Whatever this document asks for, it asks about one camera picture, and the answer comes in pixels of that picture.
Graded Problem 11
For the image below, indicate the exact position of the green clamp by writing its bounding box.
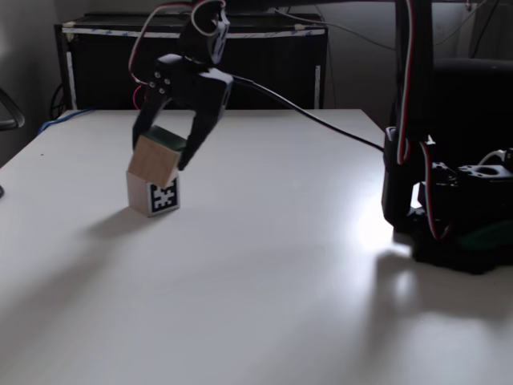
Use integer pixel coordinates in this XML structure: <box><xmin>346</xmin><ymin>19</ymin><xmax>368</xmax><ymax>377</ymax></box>
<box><xmin>458</xmin><ymin>221</ymin><xmax>513</xmax><ymax>253</ymax></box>

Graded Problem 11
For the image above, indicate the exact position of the blue cable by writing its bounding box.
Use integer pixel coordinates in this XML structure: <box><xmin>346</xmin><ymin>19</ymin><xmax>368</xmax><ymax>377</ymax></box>
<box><xmin>38</xmin><ymin>107</ymin><xmax>95</xmax><ymax>133</ymax></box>

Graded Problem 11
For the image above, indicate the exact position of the green-topped wooden cube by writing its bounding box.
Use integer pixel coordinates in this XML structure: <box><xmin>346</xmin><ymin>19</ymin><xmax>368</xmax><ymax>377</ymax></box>
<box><xmin>127</xmin><ymin>124</ymin><xmax>188</xmax><ymax>188</ymax></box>

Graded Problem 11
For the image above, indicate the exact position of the thick black cable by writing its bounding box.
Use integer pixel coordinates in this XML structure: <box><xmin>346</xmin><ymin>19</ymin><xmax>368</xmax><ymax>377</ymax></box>
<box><xmin>231</xmin><ymin>73</ymin><xmax>386</xmax><ymax>153</ymax></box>

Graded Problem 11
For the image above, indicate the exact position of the black chair armrest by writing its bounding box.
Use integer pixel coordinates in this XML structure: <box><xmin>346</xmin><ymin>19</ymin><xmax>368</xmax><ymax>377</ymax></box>
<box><xmin>0</xmin><ymin>87</ymin><xmax>26</xmax><ymax>132</ymax></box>

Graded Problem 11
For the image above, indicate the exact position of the red-topped cube with marker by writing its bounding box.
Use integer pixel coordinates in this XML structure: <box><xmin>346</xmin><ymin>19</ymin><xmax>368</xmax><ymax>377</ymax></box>
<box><xmin>126</xmin><ymin>170</ymin><xmax>181</xmax><ymax>218</ymax></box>

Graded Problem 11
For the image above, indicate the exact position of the red white black servo cable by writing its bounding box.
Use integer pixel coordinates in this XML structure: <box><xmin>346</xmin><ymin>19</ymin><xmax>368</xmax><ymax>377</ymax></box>
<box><xmin>128</xmin><ymin>0</ymin><xmax>226</xmax><ymax>87</ymax></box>

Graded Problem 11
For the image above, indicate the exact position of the black cable bundle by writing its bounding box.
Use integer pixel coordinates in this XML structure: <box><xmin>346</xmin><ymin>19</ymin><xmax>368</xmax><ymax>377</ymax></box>
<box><xmin>49</xmin><ymin>82</ymin><xmax>67</xmax><ymax>116</ymax></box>

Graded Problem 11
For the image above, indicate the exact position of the black cabinet with white tape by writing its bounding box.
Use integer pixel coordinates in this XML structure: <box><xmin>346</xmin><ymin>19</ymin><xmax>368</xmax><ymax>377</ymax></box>
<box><xmin>54</xmin><ymin>14</ymin><xmax>330</xmax><ymax>112</ymax></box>

